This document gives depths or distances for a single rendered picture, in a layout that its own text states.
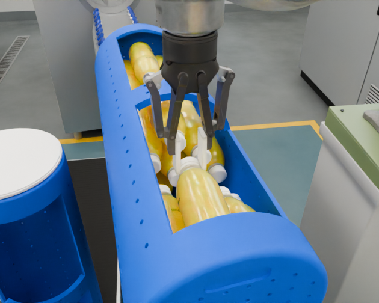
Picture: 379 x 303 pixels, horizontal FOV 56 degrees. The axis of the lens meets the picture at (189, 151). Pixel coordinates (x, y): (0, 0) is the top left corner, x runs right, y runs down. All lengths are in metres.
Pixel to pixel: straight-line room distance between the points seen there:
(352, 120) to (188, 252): 0.74
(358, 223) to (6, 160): 0.90
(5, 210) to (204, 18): 0.62
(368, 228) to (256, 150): 1.74
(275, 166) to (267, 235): 2.12
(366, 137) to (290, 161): 1.65
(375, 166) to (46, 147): 0.80
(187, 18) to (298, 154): 2.32
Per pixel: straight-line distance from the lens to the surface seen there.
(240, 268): 0.44
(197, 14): 0.46
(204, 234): 0.44
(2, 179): 0.91
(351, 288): 1.25
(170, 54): 0.49
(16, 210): 0.89
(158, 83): 0.52
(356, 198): 1.05
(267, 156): 2.64
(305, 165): 2.63
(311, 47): 3.63
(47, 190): 0.90
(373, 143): 1.01
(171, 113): 0.55
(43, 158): 0.94
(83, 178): 2.26
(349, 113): 1.10
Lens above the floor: 1.57
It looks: 37 degrees down
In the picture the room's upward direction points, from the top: straight up
